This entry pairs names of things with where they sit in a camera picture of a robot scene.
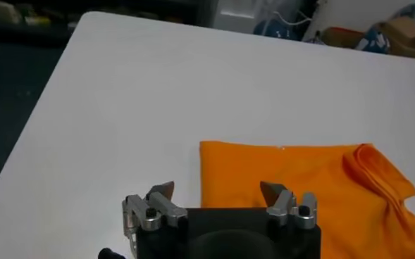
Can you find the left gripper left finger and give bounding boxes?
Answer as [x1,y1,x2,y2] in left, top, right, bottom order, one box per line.
[121,181,189,247]

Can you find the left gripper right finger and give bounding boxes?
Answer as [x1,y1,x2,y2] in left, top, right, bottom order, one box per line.
[259,181,318,229]

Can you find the orange t-shirt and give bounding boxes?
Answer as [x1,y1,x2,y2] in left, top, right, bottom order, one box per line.
[199,140,415,259]

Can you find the blue plastic water jug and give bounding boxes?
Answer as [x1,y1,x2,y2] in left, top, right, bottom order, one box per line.
[252,17,302,42]

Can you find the open cardboard box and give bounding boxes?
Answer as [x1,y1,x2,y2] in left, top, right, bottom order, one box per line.
[319,26,366,49]

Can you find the white metal jug rack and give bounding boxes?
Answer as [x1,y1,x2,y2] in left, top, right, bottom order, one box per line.
[270,0,323,42]

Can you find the blue and white package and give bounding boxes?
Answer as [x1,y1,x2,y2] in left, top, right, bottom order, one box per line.
[354,27,391,54]

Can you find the white water dispenser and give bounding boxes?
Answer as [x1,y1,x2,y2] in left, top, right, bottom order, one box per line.
[212,0,264,34]

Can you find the cardboard box with flap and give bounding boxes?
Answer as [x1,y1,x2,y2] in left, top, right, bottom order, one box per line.
[374,15,415,61]

